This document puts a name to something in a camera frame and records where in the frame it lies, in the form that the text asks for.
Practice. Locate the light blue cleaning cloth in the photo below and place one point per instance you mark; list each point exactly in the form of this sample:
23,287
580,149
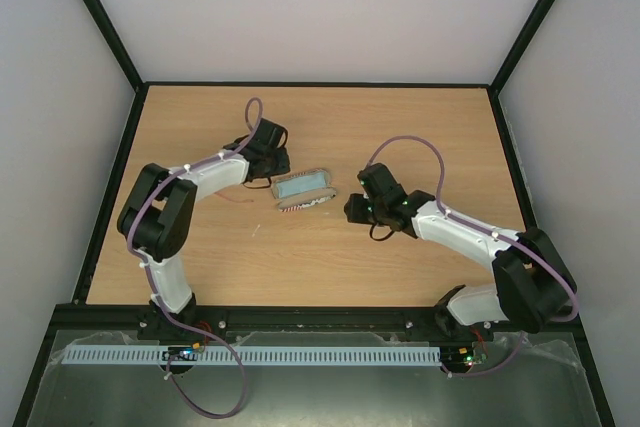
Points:
299,185

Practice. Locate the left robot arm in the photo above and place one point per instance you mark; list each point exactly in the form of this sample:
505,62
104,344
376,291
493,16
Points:
157,215

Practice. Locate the black aluminium frame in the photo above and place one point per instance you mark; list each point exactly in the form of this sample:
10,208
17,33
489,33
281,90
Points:
77,313

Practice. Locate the light blue slotted cable duct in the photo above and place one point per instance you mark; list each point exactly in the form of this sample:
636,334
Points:
253,356

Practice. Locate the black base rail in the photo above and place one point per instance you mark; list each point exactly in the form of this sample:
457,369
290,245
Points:
404,324

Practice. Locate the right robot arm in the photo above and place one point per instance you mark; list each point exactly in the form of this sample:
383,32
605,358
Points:
531,284

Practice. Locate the flag pattern glasses case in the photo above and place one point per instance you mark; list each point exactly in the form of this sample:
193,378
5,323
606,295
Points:
308,199

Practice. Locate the red sunglasses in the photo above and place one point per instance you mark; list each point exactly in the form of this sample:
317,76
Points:
233,199

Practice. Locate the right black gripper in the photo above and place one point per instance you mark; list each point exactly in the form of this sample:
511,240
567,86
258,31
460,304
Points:
358,207

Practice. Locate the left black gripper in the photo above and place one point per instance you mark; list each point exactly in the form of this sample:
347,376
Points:
284,165

